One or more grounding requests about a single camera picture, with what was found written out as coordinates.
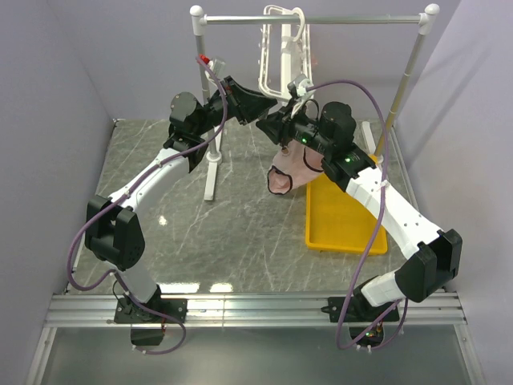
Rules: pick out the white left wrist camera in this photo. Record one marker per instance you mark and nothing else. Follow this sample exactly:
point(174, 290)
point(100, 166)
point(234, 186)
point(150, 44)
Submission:
point(215, 64)

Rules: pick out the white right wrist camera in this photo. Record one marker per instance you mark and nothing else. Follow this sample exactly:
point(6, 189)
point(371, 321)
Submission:
point(299, 89)

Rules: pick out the white plastic clip hanger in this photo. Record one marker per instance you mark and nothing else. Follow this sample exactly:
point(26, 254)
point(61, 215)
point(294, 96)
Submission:
point(289, 61)

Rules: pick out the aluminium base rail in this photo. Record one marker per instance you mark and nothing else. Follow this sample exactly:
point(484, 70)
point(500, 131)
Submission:
point(247, 310)

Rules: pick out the yellow plastic tray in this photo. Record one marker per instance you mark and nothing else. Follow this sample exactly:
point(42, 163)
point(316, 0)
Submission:
point(334, 221)

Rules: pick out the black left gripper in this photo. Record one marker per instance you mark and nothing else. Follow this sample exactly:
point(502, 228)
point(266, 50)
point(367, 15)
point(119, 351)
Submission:
point(252, 106)

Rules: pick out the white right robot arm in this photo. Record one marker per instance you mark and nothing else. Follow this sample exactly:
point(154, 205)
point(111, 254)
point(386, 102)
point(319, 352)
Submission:
point(432, 254)

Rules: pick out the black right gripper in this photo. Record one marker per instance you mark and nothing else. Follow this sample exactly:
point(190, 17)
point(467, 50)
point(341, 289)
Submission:
point(278, 127)

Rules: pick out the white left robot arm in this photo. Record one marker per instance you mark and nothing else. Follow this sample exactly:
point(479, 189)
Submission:
point(114, 233)

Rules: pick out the white pink underwear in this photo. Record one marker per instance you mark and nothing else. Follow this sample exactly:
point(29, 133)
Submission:
point(304, 52)

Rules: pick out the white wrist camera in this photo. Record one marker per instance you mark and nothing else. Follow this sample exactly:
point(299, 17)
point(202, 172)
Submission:
point(215, 64)
point(299, 89)

